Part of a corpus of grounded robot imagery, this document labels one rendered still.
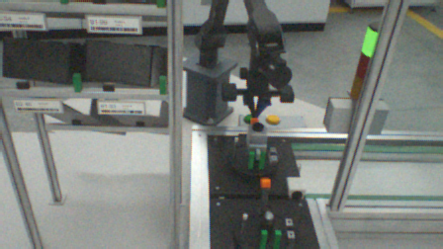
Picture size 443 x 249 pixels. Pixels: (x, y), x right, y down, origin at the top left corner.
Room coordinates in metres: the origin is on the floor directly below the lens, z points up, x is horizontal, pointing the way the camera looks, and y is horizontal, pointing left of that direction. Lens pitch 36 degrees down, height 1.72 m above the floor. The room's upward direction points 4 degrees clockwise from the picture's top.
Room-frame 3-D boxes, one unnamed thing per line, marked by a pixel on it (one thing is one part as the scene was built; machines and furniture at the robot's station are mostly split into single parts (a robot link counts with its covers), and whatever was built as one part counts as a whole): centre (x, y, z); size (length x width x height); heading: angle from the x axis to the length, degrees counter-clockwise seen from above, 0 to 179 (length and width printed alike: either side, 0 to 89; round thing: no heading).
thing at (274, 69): (0.92, -0.11, 1.27); 0.12 x 0.08 x 0.11; 24
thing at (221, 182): (0.89, -0.10, 0.96); 0.24 x 0.24 x 0.02; 4
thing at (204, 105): (1.27, 0.05, 0.96); 0.15 x 0.15 x 0.20; 59
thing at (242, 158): (0.89, -0.10, 0.98); 0.14 x 0.14 x 0.02
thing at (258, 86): (0.96, -0.09, 1.18); 0.19 x 0.06 x 0.08; 94
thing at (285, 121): (1.11, -0.16, 0.93); 0.21 x 0.07 x 0.06; 94
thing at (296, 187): (0.80, -0.20, 0.97); 0.05 x 0.05 x 0.04; 4
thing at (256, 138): (0.87, -0.10, 1.06); 0.08 x 0.04 x 0.07; 5
